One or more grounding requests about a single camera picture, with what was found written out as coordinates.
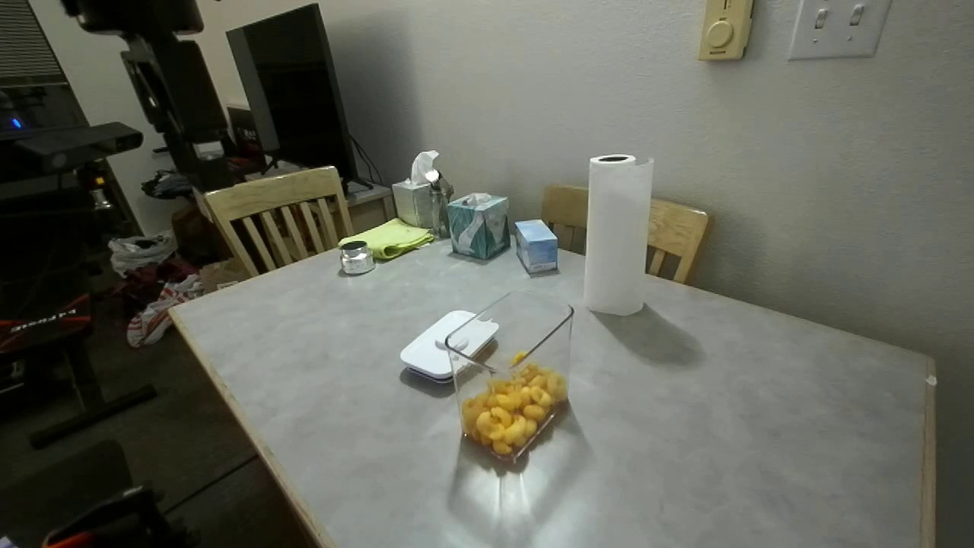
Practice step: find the teal patterned tissue box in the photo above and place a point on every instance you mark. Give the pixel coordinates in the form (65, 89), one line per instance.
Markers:
(477, 226)

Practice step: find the red and white clothes pile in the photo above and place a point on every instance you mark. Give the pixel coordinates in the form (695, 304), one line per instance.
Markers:
(163, 300)

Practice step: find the flat light blue tissue box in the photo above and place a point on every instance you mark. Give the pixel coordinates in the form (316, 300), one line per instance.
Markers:
(537, 248)

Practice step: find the black and red bag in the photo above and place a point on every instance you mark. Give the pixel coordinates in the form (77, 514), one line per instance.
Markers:
(110, 521)

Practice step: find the white rectangular storage lid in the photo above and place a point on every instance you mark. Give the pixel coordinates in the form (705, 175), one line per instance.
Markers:
(434, 351)

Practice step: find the cardboard box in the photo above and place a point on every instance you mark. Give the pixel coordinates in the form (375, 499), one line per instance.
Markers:
(677, 233)

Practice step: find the white double light switch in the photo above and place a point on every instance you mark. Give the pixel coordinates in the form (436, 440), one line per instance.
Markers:
(837, 29)

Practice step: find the pale wooden slat-back chair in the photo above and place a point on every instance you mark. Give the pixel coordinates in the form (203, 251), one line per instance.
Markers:
(275, 199)

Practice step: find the round silver metal tin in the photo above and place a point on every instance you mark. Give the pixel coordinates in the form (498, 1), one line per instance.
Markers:
(353, 260)

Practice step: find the lime green cloth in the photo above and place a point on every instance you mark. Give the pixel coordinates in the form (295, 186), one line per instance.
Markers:
(390, 240)

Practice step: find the white paper towel roll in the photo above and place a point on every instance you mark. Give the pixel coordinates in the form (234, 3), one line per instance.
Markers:
(615, 233)

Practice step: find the black upright blurry shape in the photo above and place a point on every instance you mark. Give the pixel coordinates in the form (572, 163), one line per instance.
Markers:
(188, 96)

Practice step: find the black flat monitor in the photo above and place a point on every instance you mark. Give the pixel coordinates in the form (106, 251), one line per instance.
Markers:
(293, 92)

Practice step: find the clear plastic storage bowl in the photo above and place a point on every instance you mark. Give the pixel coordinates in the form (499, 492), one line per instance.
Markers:
(534, 327)

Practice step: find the black bar camera on stand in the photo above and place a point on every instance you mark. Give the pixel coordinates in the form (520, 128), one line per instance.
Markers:
(71, 143)

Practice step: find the white item on floor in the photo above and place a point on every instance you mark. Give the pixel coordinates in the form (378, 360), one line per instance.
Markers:
(141, 254)

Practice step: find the black bench with red print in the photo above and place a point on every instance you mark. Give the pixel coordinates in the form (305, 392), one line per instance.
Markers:
(48, 336)

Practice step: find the yellow puffed snack pieces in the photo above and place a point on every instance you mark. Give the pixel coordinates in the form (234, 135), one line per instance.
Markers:
(511, 413)

